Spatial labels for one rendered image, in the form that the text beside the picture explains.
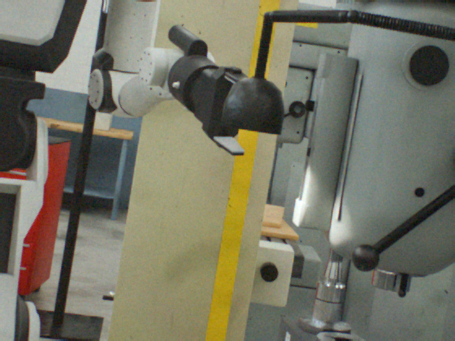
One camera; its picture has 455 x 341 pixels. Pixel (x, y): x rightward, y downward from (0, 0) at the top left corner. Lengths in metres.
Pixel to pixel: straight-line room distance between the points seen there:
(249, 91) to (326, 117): 0.11
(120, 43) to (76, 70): 8.33
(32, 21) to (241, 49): 1.28
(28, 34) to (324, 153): 0.71
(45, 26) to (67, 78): 8.49
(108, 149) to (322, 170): 9.06
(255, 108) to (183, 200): 1.81
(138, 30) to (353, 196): 0.84
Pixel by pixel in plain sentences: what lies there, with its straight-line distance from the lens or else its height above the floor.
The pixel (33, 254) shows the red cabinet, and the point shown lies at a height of 0.33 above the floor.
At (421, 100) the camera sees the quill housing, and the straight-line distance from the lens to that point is 1.03.
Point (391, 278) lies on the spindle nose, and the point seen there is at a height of 1.30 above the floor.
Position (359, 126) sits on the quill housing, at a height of 1.47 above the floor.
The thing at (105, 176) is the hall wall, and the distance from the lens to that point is 10.14.
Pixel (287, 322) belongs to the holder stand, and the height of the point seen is 1.11.
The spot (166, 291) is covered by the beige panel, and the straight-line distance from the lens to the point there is 2.88.
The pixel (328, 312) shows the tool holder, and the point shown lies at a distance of 1.54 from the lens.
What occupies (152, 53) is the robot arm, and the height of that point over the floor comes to 1.53.
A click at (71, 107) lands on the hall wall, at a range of 10.11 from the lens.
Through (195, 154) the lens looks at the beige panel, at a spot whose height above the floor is 1.27.
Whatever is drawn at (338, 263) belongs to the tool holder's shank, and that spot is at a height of 1.23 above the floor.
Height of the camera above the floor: 1.49
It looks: 3 degrees down
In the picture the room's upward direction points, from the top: 9 degrees clockwise
